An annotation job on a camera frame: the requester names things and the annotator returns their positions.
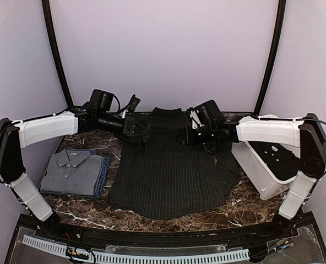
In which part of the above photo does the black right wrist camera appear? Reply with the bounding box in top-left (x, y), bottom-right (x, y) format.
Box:
top-left (191, 100), bottom-right (224, 125)

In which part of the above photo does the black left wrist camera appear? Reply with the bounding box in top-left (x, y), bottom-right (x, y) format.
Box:
top-left (89, 89), bottom-right (114, 112)

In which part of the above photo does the folded grey button shirt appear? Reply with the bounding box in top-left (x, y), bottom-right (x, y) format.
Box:
top-left (40, 148), bottom-right (106, 196)

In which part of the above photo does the left black frame post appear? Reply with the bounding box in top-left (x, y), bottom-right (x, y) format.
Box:
top-left (41, 0), bottom-right (74, 107)

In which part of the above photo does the black front rail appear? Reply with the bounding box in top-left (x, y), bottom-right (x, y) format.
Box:
top-left (17, 213), bottom-right (314, 248)

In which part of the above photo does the black shirt in bin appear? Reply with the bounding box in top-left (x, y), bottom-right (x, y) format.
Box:
top-left (252, 142), bottom-right (300, 181)

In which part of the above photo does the black pinstriped long sleeve shirt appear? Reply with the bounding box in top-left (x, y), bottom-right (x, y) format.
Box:
top-left (107, 108), bottom-right (242, 220)

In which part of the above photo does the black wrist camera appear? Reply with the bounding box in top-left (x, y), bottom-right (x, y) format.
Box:
top-left (191, 100), bottom-right (224, 125)
top-left (89, 89), bottom-right (114, 112)

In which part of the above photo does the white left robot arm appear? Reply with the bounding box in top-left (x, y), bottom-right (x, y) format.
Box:
top-left (0, 108), bottom-right (151, 240)

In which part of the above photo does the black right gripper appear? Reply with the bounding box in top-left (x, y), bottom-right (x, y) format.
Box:
top-left (175, 124), bottom-right (216, 146)

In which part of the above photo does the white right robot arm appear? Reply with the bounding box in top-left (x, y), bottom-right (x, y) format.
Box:
top-left (176, 110), bottom-right (326, 239)

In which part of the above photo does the white plastic bin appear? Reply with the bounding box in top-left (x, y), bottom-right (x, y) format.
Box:
top-left (232, 142), bottom-right (297, 200)

